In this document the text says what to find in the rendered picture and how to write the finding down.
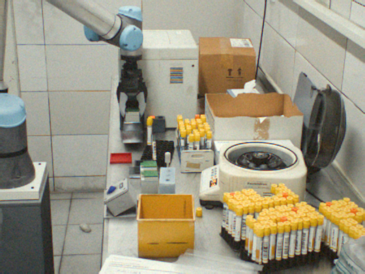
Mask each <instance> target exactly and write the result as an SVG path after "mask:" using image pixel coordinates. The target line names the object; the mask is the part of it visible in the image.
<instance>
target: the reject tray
mask: <svg viewBox="0 0 365 274"><path fill-rule="evenodd" d="M109 163H110V164H129V163H132V153H110V160H109Z"/></svg>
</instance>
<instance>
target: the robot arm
mask: <svg viewBox="0 0 365 274"><path fill-rule="evenodd" d="M8 1H9V0H0V189H15V188H18V187H24V186H26V185H28V184H30V182H33V181H34V180H35V177H36V173H35V166H34V164H33V161H32V160H31V156H30V154H29V152H28V147H27V127H26V109H25V103H24V102H23V100H22V99H21V98H20V97H17V96H16V95H9V94H8V85H7V83H6V82H5V81H4V79H3V75H4V67H5V53H6V52H5V46H6V37H7V23H8V18H7V16H8ZM45 1H47V2H48V3H50V4H51V5H53V6H54V7H56V8H58V9H59V10H60V11H62V12H64V13H65V14H67V15H69V16H71V17H72V18H74V19H75V20H76V21H78V22H80V23H82V25H83V30H84V33H85V36H86V38H87V40H88V41H89V42H100V41H103V42H107V43H109V44H111V45H114V46H116V47H119V48H120V54H121V59H122V60H123V61H126V62H125V63H124V64H123V69H121V78H120V80H121V82H119V85H118V86H117V89H116V96H117V101H118V103H119V108H120V113H121V115H122V116H123V117H125V108H126V101H127V100H128V95H127V93H138V94H136V99H137V101H139V116H140V117H142V116H143V113H144V111H145V106H146V103H147V87H146V85H145V82H143V78H142V69H138V64H137V61H139V60H141V59H142V53H143V33H142V22H143V20H142V13H141V8H139V7H133V6H125V7H120V8H119V11H118V14H114V13H113V12H111V11H110V10H108V9H106V8H105V7H104V6H102V5H101V4H99V3H97V1H95V0H45ZM138 90H139V92H138Z"/></svg>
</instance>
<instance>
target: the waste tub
mask: <svg viewBox="0 0 365 274"><path fill-rule="evenodd" d="M195 221H196V219H195V205H194V195H193V194H139V200H138V215H137V222H138V258H178V257H179V256H180V255H181V254H184V253H185V251H186V250H187V249H192V250H194V234H195Z"/></svg>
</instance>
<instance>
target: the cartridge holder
mask: <svg viewBox="0 0 365 274"><path fill-rule="evenodd" d="M143 161H153V160H135V166H132V167H129V178H135V177H140V163H141V162H143ZM157 170H158V177H160V172H159V168H158V166H157Z"/></svg>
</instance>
